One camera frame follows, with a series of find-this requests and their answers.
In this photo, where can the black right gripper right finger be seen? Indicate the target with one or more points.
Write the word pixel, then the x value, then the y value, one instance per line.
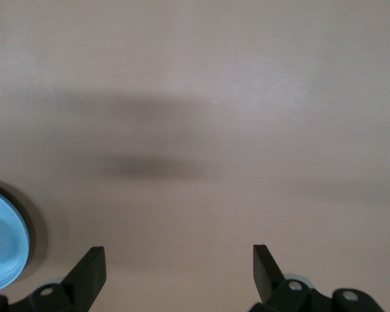
pixel 266 276

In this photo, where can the blue round plate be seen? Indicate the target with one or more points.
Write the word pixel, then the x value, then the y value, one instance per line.
pixel 9 234

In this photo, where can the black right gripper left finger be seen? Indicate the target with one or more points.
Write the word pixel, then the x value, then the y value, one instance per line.
pixel 81 282

